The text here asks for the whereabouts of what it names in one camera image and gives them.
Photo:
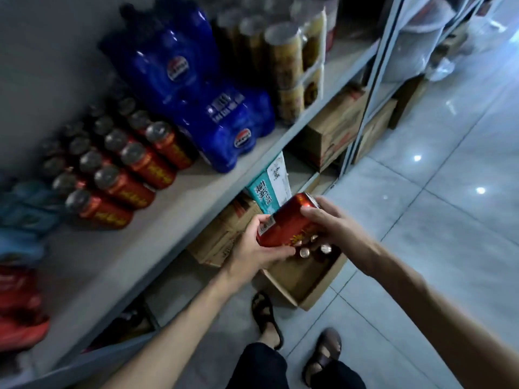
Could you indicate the person's left thumb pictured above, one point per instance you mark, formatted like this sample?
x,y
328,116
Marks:
x,y
277,254

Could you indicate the rows of red cans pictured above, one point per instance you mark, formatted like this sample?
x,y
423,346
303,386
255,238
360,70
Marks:
x,y
121,174

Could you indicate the clear plastic-wrapped bundle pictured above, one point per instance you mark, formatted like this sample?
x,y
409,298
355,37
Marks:
x,y
421,36

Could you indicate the brown cardboard box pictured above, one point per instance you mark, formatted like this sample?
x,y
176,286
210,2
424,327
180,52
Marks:
x,y
409,101
336,125
377,127
221,234

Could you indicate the person's left hand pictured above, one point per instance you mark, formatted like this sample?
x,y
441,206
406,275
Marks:
x,y
247,255

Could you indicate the person's right thumb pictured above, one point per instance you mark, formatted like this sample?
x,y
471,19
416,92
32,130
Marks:
x,y
313,214

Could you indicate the teal and white carton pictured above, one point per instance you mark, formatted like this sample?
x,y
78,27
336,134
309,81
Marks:
x,y
269,186

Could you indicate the person's right brown sandal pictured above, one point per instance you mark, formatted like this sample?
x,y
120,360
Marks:
x,y
324,354

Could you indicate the large blue bottle pack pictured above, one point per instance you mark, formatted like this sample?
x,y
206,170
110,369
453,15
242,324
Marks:
x,y
162,64

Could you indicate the grey metal shelf rack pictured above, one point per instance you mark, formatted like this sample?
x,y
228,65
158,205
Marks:
x,y
387,89

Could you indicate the shrink-wrapped packs of gold tins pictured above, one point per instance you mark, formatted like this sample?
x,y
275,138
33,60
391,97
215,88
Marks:
x,y
284,60

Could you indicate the person's left black sandal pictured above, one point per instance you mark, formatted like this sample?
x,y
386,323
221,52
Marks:
x,y
265,315

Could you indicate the small blue bottle pack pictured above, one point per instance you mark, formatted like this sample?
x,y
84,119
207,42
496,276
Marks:
x,y
231,129

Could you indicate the pile of red packets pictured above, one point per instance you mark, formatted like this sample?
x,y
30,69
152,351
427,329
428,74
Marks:
x,y
20,307

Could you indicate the open cardboard box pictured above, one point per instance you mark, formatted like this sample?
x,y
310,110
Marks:
x,y
302,279

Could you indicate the person's right hand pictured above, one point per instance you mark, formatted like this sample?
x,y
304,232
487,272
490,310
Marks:
x,y
344,234

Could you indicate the person's left forearm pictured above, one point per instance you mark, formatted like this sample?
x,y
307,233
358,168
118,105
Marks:
x,y
178,336

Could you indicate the pile of blue packets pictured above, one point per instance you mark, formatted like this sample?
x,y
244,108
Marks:
x,y
26,222

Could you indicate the person's black trousers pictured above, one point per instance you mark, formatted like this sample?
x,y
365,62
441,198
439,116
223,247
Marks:
x,y
259,368

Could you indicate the person's right forearm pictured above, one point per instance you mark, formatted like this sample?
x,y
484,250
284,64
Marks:
x,y
442,320

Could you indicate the grey metal shelf unit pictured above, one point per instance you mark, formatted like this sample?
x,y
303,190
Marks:
x,y
133,259

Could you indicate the crumpled clear plastic bag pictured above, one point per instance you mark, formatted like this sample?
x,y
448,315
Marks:
x,y
441,69

